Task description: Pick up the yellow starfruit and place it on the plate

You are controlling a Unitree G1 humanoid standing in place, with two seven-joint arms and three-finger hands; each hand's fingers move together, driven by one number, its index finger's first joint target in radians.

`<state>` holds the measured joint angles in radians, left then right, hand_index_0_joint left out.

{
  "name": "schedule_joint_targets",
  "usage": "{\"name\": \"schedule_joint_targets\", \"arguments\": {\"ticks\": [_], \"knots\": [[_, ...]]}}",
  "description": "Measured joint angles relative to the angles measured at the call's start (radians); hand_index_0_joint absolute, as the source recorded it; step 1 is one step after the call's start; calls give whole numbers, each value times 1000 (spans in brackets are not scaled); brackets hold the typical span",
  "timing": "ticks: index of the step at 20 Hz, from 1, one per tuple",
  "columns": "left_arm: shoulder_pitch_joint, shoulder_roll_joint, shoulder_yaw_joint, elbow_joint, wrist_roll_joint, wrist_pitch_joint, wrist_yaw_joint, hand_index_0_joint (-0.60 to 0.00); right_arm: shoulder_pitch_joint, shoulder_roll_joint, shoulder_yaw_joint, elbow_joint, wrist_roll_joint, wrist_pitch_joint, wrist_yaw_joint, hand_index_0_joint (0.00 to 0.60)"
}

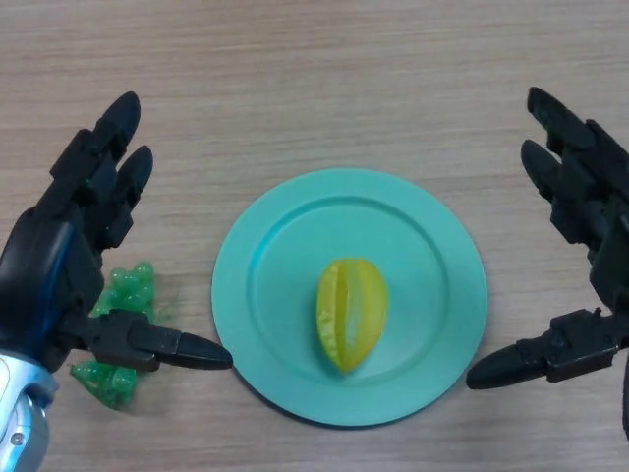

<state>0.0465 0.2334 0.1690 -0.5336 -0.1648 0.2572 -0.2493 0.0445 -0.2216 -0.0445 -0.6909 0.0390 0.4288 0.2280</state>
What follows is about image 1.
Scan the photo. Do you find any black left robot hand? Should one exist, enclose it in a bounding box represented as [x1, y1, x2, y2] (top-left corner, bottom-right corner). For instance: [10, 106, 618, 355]
[0, 90, 234, 374]

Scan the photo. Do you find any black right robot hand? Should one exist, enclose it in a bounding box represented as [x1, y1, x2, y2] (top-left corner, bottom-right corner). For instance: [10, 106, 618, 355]
[465, 87, 629, 392]

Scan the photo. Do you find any yellow plastic starfruit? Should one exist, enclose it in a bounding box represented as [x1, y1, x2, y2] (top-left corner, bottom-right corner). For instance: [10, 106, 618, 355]
[314, 258, 389, 375]

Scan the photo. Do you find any teal green round plate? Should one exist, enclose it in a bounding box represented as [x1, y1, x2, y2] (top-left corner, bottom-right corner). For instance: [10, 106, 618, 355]
[210, 168, 488, 428]

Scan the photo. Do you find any green plastic grape bunch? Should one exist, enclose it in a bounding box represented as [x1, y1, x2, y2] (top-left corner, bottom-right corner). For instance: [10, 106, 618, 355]
[68, 262, 181, 412]

